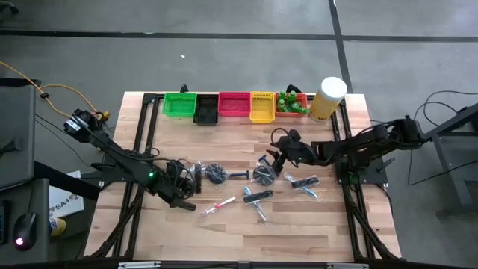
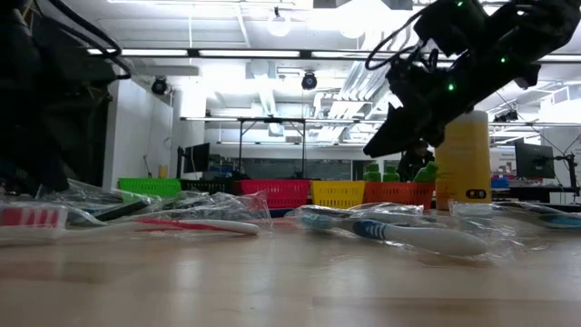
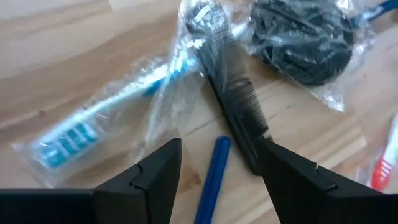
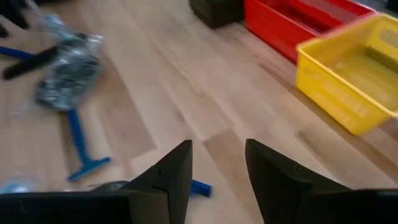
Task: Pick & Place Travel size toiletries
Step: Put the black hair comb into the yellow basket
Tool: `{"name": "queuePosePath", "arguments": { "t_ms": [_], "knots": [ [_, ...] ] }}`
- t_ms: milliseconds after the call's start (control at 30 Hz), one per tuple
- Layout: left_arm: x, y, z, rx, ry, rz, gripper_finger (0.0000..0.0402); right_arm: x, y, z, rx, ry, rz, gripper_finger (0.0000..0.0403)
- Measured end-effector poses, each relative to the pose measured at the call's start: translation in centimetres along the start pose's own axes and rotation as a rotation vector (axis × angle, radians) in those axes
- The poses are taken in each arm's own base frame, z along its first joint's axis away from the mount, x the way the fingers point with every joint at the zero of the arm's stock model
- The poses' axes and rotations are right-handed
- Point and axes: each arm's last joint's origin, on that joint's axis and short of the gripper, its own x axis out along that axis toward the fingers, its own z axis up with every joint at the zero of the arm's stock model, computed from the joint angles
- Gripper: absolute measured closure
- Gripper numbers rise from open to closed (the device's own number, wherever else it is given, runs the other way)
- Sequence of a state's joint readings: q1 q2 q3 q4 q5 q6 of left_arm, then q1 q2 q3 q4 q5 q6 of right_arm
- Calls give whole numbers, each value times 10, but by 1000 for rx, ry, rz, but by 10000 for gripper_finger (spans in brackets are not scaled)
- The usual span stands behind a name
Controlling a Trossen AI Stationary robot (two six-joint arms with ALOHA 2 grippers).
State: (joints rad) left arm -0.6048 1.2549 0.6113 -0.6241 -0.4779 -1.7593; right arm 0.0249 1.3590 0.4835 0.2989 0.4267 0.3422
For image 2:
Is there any yellow canister white lid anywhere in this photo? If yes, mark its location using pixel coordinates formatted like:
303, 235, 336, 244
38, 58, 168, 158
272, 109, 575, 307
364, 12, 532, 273
434, 110, 493, 211

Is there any teal bagged toothbrush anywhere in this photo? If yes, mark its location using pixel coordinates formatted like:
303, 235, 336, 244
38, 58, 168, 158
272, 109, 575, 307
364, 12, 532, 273
448, 199, 581, 231

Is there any green plastic basket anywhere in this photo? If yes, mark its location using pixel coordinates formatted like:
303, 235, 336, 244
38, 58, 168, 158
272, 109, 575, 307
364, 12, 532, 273
117, 177, 182, 203

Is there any long overhead light bar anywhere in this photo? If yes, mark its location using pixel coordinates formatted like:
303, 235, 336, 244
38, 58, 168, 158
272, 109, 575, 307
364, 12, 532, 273
88, 47, 581, 64

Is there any yellow plastic basket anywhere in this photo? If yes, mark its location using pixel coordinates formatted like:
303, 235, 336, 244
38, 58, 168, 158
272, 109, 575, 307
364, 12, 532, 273
310, 180, 367, 209

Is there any red plastic basket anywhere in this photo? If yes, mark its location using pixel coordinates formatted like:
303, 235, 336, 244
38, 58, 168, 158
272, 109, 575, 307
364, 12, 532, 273
233, 179, 312, 210

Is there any round white ceiling lamp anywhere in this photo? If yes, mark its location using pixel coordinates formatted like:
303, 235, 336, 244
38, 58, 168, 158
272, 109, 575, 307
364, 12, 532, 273
266, 6, 292, 38

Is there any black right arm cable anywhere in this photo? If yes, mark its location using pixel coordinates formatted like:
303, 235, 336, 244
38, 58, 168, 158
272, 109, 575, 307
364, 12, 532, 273
365, 8, 437, 72

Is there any orange plastic basket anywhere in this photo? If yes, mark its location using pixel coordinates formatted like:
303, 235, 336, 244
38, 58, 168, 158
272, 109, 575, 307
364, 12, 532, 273
362, 182, 436, 211

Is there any red white bagged toothbrush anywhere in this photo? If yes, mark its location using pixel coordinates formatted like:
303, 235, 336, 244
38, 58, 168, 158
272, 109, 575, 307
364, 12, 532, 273
0, 181, 261, 246

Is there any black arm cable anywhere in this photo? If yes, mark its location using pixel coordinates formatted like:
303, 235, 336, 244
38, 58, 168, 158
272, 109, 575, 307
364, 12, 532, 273
44, 0, 133, 82
365, 8, 437, 72

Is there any blue white bagged toothbrush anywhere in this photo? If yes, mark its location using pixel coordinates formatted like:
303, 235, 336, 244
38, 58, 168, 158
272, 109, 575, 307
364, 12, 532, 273
290, 203, 546, 263

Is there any black background rig frame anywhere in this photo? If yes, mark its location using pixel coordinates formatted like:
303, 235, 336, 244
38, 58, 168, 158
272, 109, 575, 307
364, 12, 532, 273
181, 116, 387, 181

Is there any black background desk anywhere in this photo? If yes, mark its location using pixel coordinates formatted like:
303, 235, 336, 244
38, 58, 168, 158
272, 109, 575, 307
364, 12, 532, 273
492, 184, 581, 213

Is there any person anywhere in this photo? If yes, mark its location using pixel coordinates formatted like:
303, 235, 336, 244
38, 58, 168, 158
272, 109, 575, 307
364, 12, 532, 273
397, 139, 437, 183

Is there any black computer monitor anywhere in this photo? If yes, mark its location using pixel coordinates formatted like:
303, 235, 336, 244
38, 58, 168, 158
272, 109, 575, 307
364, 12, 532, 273
515, 142, 556, 180
176, 142, 212, 179

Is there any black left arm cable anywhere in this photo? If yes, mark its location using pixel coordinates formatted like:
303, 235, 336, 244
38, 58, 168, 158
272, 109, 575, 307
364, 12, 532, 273
44, 0, 133, 82

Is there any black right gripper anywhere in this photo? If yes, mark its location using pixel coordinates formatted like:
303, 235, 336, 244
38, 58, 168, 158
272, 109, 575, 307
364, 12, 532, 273
362, 54, 500, 159

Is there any black plastic basket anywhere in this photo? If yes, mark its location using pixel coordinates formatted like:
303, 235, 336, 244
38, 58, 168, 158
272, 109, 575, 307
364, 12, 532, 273
180, 179, 237, 196

